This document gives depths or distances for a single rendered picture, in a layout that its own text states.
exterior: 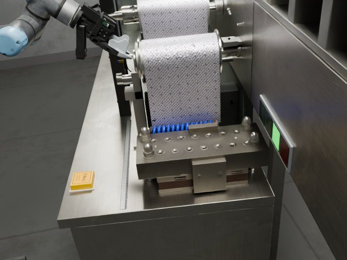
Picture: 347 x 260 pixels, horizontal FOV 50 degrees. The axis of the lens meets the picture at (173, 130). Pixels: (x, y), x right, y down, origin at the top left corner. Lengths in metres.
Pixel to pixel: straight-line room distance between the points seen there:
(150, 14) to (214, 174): 0.61
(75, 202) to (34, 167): 1.88
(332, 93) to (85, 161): 0.97
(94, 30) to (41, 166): 2.03
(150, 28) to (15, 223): 1.71
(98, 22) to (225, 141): 0.53
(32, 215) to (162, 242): 1.54
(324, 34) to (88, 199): 0.86
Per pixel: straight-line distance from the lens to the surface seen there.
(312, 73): 0.70
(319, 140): 0.69
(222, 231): 1.23
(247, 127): 1.21
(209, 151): 1.12
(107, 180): 1.27
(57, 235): 2.46
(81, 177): 1.28
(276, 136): 0.91
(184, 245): 1.26
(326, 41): 0.66
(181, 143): 1.17
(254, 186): 1.20
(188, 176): 1.15
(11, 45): 1.10
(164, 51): 1.16
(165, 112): 1.23
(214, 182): 1.14
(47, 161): 3.12
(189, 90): 1.20
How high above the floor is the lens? 1.68
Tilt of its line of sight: 32 degrees down
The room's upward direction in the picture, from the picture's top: 5 degrees counter-clockwise
